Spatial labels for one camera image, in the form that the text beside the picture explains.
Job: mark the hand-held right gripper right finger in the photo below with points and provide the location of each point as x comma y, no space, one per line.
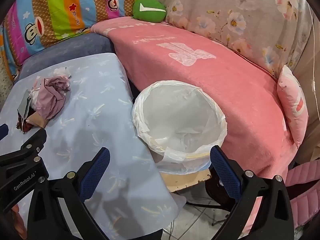
225,172

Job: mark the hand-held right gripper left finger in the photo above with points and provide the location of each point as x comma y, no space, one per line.
96,170

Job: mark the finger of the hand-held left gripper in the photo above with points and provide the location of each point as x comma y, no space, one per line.
3,132
32,142

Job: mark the dark red velvet scrunchie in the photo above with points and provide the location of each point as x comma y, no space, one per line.
25,128

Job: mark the bin with white plastic liner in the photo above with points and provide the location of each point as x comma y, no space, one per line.
180,120

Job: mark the grey face mask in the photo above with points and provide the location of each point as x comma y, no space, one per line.
25,103

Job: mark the wooden stool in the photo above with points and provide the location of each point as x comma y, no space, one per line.
185,182

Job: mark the crumpled pink cloth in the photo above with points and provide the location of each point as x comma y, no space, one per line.
52,97

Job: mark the light blue palm-print tablecloth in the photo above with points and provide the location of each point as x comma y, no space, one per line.
95,100

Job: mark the grey crumpled sock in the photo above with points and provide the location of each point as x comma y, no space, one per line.
61,72

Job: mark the pink blanket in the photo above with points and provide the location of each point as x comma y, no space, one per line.
212,85

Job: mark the small pink pillow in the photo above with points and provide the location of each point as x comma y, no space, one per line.
292,105

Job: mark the blue-grey sofa cushion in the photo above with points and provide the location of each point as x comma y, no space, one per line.
75,47

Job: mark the colourful monkey-print quilt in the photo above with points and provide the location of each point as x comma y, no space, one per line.
57,12

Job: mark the floral grey blanket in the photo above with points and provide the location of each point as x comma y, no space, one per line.
225,10

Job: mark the green plush toy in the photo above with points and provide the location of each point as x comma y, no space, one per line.
147,10

